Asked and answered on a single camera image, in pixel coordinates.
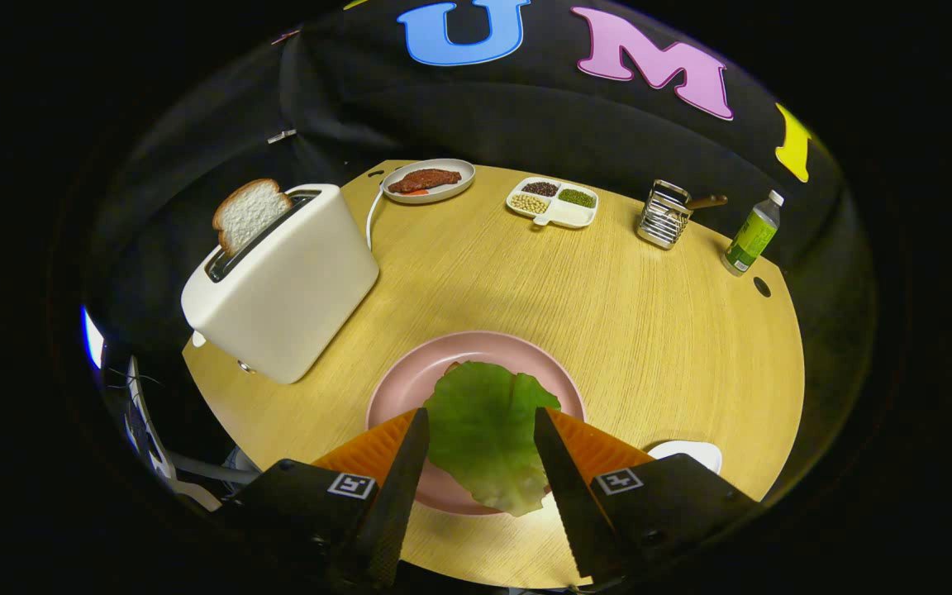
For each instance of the red cloth clip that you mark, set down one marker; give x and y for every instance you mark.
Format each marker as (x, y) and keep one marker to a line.
(286, 36)

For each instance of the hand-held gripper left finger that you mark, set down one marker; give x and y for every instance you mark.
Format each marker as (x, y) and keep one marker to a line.
(397, 504)

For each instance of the black backdrop cloth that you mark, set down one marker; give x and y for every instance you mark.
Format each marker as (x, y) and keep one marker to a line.
(567, 132)

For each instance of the white square plate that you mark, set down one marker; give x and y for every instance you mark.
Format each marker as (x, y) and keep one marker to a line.
(691, 453)

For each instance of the brown meat slice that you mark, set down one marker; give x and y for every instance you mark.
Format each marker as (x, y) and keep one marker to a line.
(425, 179)

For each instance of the silver cloth clip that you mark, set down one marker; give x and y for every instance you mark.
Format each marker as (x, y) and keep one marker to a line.
(282, 135)

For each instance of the grey oval plate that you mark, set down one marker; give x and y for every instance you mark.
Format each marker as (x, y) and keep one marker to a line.
(443, 192)

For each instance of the white bread slice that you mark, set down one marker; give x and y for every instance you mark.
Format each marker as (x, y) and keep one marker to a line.
(249, 215)

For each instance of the pile of black beans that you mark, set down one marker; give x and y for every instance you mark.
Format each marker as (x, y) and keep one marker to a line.
(540, 189)

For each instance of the green lettuce leaf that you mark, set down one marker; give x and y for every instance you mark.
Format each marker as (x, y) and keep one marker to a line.
(484, 430)

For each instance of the pile of green beans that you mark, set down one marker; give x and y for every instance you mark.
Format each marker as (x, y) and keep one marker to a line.
(577, 198)

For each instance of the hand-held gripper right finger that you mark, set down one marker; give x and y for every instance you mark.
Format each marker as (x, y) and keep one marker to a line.
(575, 504)

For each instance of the pile of yellow soybeans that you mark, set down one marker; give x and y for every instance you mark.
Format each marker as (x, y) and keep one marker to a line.
(529, 203)

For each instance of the white divided tray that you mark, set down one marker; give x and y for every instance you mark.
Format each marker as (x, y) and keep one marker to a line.
(571, 215)

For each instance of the white toaster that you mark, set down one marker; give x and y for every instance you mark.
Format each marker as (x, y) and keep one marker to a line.
(286, 289)

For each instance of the green label plastic bottle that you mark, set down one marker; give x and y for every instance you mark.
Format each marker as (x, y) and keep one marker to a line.
(750, 240)

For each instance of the pink round plate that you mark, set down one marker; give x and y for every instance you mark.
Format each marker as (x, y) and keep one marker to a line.
(476, 347)

